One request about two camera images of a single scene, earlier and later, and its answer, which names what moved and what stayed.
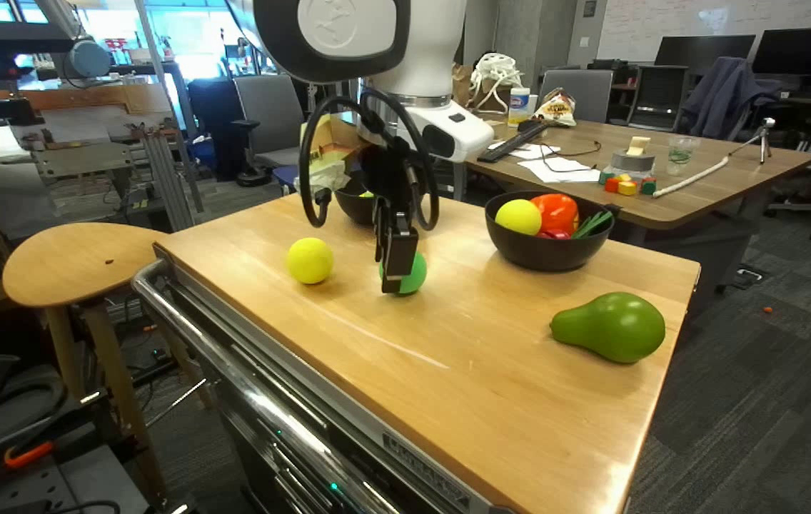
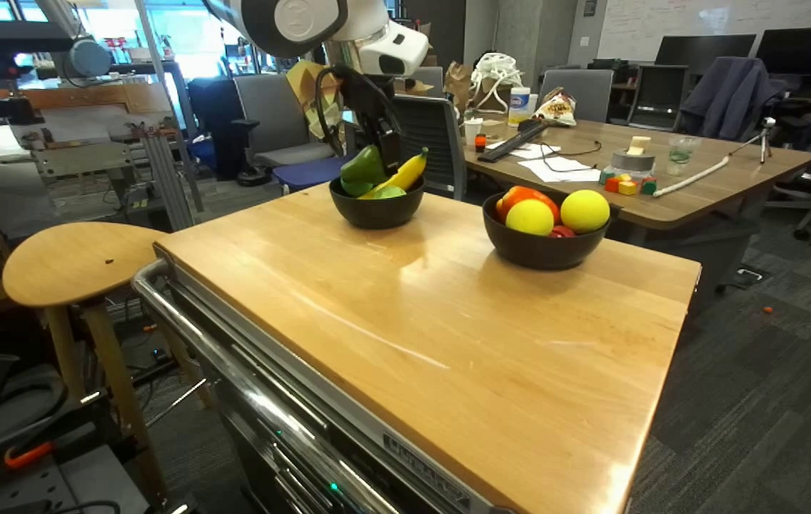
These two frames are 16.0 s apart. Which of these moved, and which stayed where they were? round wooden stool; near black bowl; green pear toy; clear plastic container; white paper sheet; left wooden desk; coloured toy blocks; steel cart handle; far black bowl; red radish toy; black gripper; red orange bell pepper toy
Moved: black gripper; red radish toy; green pear toy; red orange bell pepper toy
Stayed: clear plastic container; far black bowl; near black bowl; coloured toy blocks; white paper sheet; left wooden desk; round wooden stool; steel cart handle
